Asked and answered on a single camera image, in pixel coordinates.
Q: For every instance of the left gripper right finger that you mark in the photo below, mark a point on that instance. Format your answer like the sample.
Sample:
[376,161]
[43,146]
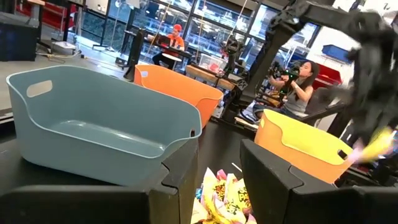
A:
[311,205]

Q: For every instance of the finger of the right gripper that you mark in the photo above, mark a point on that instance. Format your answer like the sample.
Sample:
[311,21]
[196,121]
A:
[387,118]
[367,121]

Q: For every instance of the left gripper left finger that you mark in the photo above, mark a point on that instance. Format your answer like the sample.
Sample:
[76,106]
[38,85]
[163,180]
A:
[77,205]

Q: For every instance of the blue-grey plastic bin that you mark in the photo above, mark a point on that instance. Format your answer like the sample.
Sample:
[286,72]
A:
[93,102]

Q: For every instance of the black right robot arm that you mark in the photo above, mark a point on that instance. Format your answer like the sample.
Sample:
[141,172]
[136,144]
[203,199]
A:
[326,14]

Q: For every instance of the black background robot arm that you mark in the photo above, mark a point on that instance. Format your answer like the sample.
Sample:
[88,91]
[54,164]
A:
[233,49]

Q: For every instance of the blue storage bin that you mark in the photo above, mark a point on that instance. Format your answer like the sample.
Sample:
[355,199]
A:
[335,53]

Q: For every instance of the red storage bin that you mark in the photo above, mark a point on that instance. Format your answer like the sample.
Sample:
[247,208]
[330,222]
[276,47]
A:
[328,76]

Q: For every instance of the yellow plastic bin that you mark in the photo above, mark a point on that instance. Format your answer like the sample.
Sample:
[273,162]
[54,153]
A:
[298,137]

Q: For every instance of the person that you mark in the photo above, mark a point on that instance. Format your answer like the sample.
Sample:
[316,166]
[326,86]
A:
[175,42]
[298,93]

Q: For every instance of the orange plastic bin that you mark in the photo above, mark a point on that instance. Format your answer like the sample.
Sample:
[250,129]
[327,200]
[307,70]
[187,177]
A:
[174,85]

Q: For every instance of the white box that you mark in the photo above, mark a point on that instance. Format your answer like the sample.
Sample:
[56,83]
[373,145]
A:
[63,47]

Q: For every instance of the black tower fan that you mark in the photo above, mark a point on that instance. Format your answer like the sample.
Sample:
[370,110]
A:
[135,53]

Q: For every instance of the clear plastic box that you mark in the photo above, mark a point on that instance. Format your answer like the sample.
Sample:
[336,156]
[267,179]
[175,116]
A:
[213,63]

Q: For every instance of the wooden table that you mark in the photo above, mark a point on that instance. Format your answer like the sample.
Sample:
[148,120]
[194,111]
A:
[208,76]

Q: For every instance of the round white stool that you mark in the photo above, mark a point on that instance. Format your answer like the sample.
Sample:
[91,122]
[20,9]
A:
[171,57]

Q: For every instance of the dark cabinet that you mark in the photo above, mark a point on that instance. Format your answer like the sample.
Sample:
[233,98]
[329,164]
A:
[17,37]

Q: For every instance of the black laptop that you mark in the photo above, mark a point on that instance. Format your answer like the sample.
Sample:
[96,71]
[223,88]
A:
[163,40]

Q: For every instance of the red workbench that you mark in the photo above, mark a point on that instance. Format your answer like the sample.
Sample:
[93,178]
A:
[53,15]

